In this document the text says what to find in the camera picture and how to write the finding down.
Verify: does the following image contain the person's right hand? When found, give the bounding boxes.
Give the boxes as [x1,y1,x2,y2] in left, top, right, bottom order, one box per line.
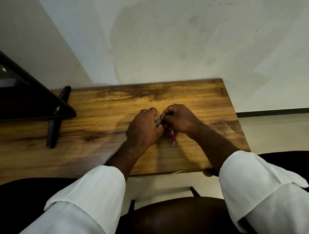
[159,104,202,140]

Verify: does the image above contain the person's left hand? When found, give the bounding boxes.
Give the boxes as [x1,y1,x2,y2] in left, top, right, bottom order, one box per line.
[126,108,165,148]

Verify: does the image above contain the pink pen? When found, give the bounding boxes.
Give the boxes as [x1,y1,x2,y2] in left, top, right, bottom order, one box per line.
[170,126,177,149]

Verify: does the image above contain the person's left forearm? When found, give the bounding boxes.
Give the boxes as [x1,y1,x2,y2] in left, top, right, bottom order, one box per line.
[104,139,155,182]

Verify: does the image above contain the person's right forearm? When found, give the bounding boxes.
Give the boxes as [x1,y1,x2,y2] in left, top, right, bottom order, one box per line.
[186,124,240,175]

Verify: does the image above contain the dark brown chair seat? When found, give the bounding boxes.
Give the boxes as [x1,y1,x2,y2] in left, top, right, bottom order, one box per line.
[118,196,244,234]

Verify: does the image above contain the black skirting board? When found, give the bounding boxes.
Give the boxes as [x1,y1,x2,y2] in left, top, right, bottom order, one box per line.
[235,108,309,119]

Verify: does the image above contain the white shirt sleeve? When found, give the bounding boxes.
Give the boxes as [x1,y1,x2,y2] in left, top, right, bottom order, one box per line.
[218,150,309,234]
[20,165,126,234]

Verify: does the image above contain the black metal stand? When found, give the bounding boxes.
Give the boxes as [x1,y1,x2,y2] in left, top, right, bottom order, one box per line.
[0,50,77,149]

